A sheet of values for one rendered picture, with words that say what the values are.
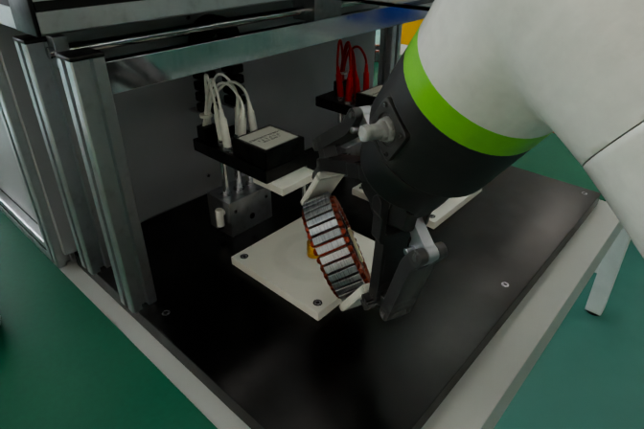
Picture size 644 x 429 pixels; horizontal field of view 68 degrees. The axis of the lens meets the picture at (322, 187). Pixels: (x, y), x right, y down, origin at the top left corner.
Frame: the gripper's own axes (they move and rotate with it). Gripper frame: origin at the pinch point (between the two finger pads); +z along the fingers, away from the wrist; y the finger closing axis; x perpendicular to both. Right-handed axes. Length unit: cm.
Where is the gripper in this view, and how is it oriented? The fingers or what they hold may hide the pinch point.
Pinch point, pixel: (337, 244)
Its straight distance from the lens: 49.9
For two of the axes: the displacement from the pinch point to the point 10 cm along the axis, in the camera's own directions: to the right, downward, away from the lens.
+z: -2.8, 4.5, 8.5
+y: 3.5, 8.7, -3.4
